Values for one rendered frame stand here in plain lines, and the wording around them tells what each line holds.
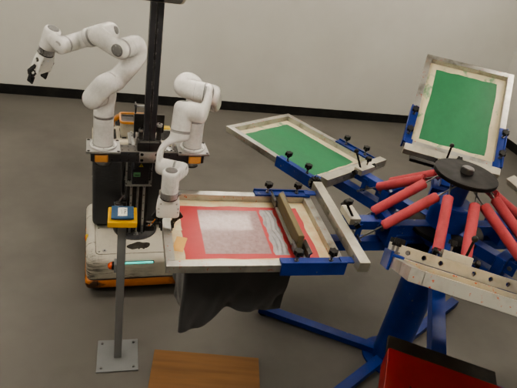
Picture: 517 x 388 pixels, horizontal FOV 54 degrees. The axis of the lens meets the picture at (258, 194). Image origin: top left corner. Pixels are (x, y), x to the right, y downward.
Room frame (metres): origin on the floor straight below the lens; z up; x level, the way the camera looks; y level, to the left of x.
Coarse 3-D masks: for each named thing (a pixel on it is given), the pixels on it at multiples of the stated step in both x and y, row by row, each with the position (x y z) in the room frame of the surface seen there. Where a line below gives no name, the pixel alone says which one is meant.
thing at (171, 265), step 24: (192, 192) 2.14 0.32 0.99; (216, 192) 2.18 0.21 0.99; (240, 192) 2.23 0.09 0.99; (312, 216) 2.15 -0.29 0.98; (168, 240) 1.72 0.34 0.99; (168, 264) 1.57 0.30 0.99; (192, 264) 1.60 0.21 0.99; (216, 264) 1.63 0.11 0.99; (240, 264) 1.66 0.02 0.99; (264, 264) 1.69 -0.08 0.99
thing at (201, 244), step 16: (192, 240) 1.80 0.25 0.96; (208, 240) 1.82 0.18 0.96; (224, 240) 1.85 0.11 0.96; (240, 240) 1.87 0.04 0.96; (256, 240) 1.89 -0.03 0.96; (288, 240) 1.94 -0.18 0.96; (192, 256) 1.69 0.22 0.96; (208, 256) 1.71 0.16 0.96; (224, 256) 1.73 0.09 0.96; (240, 256) 1.75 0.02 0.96; (256, 256) 1.78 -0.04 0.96; (272, 256) 1.80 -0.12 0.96; (288, 256) 1.82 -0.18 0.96
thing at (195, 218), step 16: (192, 208) 2.06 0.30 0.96; (208, 208) 2.08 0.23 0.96; (224, 208) 2.11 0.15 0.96; (240, 208) 2.14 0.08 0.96; (256, 208) 2.17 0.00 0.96; (272, 208) 2.20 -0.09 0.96; (192, 224) 1.92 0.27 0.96; (208, 224) 1.95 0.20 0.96; (224, 224) 1.97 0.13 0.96; (240, 224) 2.00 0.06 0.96; (256, 224) 2.03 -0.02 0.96
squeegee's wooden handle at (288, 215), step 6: (282, 198) 2.14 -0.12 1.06; (282, 204) 2.10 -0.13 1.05; (288, 204) 2.09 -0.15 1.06; (282, 210) 2.08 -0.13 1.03; (288, 210) 2.04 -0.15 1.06; (282, 216) 2.07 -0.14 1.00; (288, 216) 2.00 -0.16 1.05; (294, 216) 1.99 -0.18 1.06; (288, 222) 1.99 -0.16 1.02; (294, 222) 1.94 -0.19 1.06; (288, 228) 1.97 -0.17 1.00; (294, 228) 1.91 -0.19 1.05; (300, 228) 1.91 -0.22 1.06; (294, 234) 1.89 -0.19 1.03; (300, 234) 1.86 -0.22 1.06; (294, 240) 1.88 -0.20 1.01; (300, 240) 1.85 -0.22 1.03; (300, 246) 1.85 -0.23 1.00
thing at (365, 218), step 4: (360, 216) 2.14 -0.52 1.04; (364, 216) 2.15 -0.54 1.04; (368, 216) 2.16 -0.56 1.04; (372, 216) 2.16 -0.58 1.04; (364, 220) 2.11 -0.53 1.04; (368, 220) 2.12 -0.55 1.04; (372, 220) 2.13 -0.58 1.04; (376, 220) 2.13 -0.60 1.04; (348, 224) 2.08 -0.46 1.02; (364, 224) 2.10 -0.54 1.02; (368, 224) 2.11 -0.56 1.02; (372, 224) 2.12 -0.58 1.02; (376, 224) 2.13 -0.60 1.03; (352, 228) 2.09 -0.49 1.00; (364, 228) 2.11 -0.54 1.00; (368, 228) 2.11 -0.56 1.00; (372, 228) 2.12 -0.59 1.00
